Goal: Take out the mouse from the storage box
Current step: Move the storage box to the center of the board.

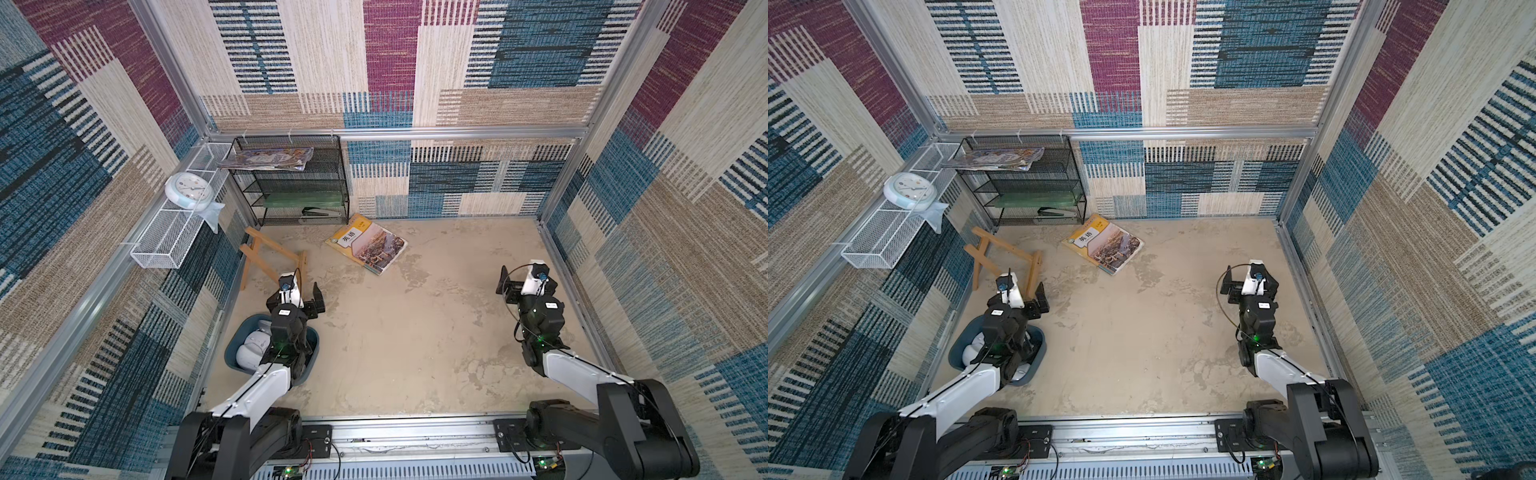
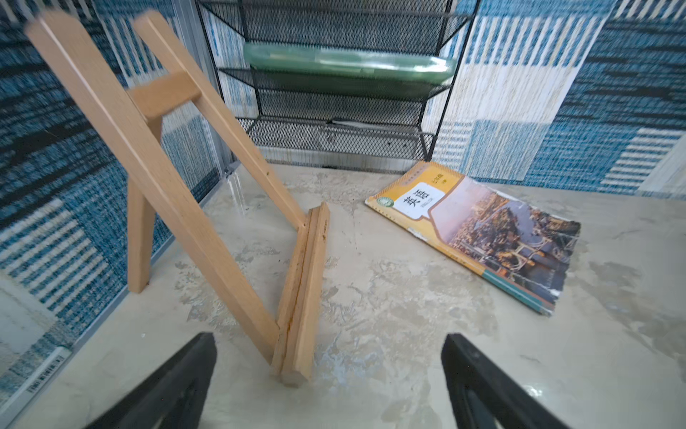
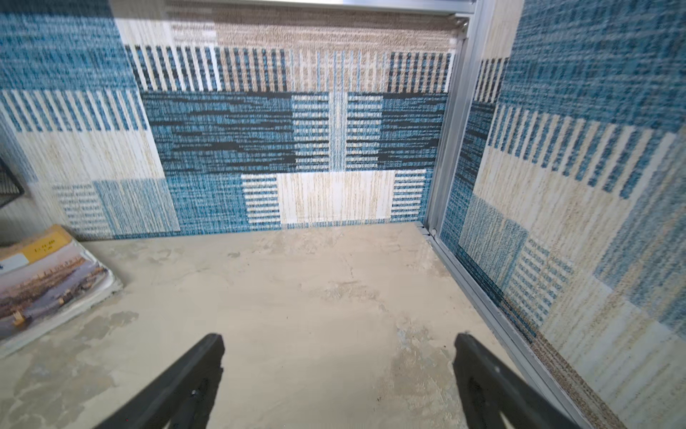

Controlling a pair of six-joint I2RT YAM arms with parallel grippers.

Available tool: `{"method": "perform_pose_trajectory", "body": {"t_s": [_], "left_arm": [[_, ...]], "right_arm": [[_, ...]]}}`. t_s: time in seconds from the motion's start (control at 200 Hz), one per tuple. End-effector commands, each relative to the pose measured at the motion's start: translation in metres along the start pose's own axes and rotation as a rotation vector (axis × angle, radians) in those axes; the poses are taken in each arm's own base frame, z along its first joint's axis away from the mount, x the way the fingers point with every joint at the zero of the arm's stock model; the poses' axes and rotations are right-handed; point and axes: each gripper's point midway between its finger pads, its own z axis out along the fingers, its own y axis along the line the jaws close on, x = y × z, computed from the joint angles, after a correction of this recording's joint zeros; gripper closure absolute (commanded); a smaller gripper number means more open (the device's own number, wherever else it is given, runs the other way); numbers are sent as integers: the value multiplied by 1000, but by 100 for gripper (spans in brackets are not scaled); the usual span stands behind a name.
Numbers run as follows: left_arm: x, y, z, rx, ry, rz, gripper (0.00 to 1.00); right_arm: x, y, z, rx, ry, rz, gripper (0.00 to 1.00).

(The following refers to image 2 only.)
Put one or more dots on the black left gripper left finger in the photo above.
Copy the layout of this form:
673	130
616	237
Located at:
173	396

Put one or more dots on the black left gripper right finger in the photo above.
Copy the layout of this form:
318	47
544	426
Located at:
484	396

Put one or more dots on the yellow English textbook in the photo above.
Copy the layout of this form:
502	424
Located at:
515	246

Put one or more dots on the wooden tabletop easel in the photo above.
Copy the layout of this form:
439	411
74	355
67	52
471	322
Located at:
130	121

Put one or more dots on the green flat case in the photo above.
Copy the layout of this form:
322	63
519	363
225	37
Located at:
349	63

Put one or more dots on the black mesh shelf rack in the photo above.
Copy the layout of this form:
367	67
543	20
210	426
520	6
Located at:
293	114

